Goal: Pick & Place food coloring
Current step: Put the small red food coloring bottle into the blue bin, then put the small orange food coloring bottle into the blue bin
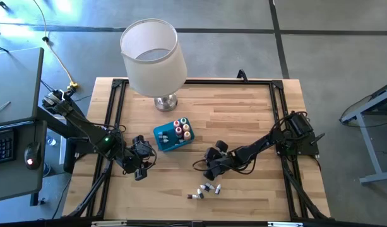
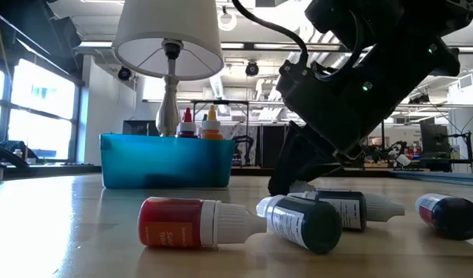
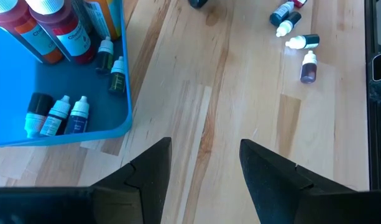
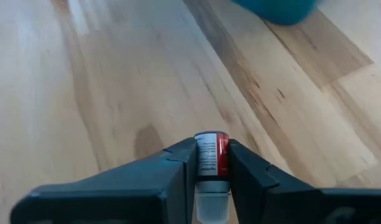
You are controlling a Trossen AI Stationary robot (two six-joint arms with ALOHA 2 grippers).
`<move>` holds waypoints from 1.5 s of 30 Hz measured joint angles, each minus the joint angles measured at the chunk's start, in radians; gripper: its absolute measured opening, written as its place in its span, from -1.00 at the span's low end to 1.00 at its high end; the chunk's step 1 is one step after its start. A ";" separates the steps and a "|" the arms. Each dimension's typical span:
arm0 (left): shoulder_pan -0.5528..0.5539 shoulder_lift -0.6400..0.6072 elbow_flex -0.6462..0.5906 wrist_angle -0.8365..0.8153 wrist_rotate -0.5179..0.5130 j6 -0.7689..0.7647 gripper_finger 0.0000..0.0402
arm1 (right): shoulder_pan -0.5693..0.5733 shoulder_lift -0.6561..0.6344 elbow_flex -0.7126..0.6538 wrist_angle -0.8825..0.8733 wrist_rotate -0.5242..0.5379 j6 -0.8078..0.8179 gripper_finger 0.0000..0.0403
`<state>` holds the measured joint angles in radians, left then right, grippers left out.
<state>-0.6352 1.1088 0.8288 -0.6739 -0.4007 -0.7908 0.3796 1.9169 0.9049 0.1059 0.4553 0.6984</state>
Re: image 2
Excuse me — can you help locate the small red dropper bottle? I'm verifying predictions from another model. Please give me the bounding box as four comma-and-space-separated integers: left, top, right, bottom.
137, 196, 268, 249

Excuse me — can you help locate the small dark blue dropper bottle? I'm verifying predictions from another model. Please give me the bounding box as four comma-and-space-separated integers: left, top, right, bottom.
415, 192, 473, 242

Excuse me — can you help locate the black partition panel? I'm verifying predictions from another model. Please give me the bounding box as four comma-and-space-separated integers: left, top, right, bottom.
258, 124, 287, 169

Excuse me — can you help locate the teal plastic bin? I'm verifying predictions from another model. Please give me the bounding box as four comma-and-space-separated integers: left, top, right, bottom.
100, 133, 236, 190

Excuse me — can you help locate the white shade silver table lamp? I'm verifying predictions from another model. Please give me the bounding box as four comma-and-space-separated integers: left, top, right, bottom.
111, 0, 225, 137

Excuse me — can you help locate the black right camera cable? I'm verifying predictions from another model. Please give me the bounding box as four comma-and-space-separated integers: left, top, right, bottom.
231, 0, 310, 66

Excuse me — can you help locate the black background monitor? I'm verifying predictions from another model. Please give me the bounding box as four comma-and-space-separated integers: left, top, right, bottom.
420, 122, 450, 173

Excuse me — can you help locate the large yellow food colouring bottle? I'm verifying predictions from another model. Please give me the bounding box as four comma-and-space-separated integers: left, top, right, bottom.
201, 104, 225, 141

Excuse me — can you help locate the small dark green dropper bottle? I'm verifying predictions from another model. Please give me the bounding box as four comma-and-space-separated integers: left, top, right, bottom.
256, 194, 343, 255

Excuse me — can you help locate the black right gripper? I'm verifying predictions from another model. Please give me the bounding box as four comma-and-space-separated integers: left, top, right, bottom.
267, 61, 384, 196

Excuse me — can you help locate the large red food colouring bottle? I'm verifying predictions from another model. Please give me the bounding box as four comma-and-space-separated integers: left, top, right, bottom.
176, 107, 198, 139

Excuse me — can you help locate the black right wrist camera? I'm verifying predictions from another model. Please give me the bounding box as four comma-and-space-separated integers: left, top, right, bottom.
277, 57, 318, 93

